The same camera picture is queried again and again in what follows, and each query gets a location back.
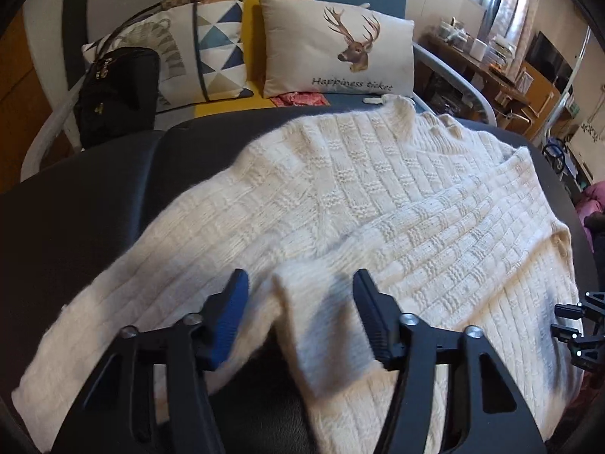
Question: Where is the orange wooden wardrobe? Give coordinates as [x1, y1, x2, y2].
[0, 9, 71, 194]

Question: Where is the deer print pillow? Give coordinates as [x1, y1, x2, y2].
[258, 0, 416, 100]

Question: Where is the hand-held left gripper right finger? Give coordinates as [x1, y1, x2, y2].
[352, 269, 549, 454]

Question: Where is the black rolled mat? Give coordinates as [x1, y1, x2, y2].
[62, 0, 105, 90]

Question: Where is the black steering wheel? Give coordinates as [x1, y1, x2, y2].
[543, 144, 567, 171]

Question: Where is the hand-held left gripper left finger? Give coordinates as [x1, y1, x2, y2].
[50, 269, 250, 454]

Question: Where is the wooden side desk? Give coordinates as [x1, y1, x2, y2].
[418, 33, 530, 119]

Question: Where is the white metal pole rack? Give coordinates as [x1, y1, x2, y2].
[543, 23, 594, 143]

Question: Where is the triangle pattern pillow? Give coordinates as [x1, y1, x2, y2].
[81, 0, 249, 115]

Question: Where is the black handbag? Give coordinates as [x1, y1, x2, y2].
[73, 0, 232, 148]

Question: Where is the black monitor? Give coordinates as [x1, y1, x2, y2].
[526, 32, 570, 79]

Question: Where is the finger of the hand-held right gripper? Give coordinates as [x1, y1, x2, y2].
[554, 290, 605, 323]
[551, 324, 605, 373]

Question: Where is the pink cloth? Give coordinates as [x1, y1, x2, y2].
[577, 184, 605, 221]

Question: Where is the pale sheer curtain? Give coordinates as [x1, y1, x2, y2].
[487, 0, 535, 53]

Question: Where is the cream knit sweater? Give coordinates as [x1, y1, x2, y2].
[10, 95, 587, 454]

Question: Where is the yellow wooden cabinet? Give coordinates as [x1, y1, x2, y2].
[515, 64, 561, 119]

